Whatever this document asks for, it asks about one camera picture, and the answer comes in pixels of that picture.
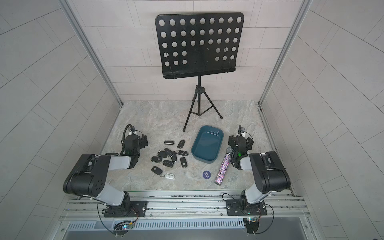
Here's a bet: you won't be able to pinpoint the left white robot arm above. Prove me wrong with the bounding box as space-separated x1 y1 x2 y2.
63 124 149 216

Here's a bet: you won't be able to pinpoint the teal plastic storage box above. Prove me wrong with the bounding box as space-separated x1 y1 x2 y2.
191 126 224 164

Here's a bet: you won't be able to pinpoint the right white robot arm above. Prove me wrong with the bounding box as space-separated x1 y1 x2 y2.
229 126 291 209

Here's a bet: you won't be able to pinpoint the left circuit board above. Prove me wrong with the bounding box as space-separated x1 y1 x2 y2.
113 221 136 237

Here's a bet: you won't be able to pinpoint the black car key cluster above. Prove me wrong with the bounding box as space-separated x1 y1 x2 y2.
157 151 168 158
164 148 174 157
171 152 178 162

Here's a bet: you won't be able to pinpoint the right circuit board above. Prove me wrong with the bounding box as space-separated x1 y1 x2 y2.
243 217 260 235

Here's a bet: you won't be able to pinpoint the black chrome car key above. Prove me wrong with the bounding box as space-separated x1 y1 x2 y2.
176 150 189 157

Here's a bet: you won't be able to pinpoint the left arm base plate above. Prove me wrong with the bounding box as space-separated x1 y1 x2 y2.
102 201 148 218

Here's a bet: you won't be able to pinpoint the black car key front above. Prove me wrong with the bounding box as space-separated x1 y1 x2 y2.
151 166 163 176

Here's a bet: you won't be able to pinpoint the white remote key fob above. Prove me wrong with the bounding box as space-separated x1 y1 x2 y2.
160 173 175 180

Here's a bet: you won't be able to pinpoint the circuit board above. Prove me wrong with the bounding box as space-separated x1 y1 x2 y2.
243 217 260 235
113 221 136 237

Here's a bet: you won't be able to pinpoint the aluminium mounting rail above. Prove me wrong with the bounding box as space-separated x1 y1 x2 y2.
59 190 310 221

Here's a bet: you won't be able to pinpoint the black perforated music stand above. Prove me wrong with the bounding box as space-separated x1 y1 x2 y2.
155 12 245 116

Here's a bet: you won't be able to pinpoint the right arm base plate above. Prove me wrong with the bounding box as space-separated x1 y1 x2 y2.
225 199 268 216

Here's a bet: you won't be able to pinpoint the purple glitter tube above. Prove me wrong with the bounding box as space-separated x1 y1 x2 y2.
215 147 233 186

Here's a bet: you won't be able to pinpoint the round purple lid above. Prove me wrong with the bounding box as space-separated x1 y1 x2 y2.
202 171 212 180

